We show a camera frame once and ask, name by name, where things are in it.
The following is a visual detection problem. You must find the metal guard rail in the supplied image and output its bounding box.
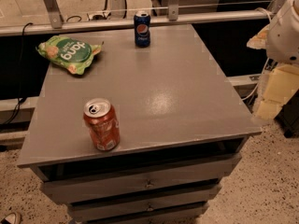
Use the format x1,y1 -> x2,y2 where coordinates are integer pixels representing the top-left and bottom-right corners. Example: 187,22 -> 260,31
0,0 -> 286,36

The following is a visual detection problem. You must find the blue pepsi can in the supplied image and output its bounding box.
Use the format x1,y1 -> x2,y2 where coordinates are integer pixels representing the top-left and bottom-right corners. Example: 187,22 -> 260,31
134,10 -> 150,48

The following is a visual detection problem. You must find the top grey drawer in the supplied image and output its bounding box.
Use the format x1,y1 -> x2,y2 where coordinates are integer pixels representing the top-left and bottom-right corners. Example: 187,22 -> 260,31
41,153 -> 241,203

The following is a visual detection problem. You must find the black cable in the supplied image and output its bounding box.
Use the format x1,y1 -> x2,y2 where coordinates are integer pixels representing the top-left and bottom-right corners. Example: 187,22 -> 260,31
0,21 -> 34,128

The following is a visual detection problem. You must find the white shoe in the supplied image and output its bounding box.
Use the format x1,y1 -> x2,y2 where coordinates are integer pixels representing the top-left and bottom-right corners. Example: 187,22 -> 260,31
0,212 -> 21,224

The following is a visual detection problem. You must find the power strip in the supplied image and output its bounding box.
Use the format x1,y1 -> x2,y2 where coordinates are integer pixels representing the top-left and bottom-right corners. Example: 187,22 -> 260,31
87,12 -> 110,21

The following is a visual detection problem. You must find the middle grey drawer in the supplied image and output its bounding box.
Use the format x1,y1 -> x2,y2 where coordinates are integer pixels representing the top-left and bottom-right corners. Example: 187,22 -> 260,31
69,181 -> 221,221

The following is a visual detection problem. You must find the red coke can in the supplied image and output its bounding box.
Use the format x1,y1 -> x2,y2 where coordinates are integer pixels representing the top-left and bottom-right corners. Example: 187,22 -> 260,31
83,98 -> 120,151

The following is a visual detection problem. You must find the white cable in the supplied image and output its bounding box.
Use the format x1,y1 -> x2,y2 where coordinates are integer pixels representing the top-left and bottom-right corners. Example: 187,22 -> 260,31
241,7 -> 275,102

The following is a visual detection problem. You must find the green rice chip bag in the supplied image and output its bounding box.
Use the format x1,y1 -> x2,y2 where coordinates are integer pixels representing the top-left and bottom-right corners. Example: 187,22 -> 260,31
36,35 -> 102,76

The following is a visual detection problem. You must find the grey drawer cabinet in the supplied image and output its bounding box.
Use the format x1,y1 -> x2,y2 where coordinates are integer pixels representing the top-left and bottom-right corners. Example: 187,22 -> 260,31
17,23 -> 263,224

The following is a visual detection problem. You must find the bottom grey drawer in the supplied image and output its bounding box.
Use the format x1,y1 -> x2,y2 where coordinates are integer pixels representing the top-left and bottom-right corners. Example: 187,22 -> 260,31
86,202 -> 208,224

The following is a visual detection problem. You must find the grey drawer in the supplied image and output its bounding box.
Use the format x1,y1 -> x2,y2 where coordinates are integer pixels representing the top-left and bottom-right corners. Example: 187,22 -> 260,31
69,181 -> 221,221
86,202 -> 208,224
41,153 -> 241,203

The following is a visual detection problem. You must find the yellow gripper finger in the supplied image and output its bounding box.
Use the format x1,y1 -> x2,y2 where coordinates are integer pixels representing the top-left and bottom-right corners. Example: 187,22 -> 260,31
247,25 -> 269,49
253,64 -> 299,120

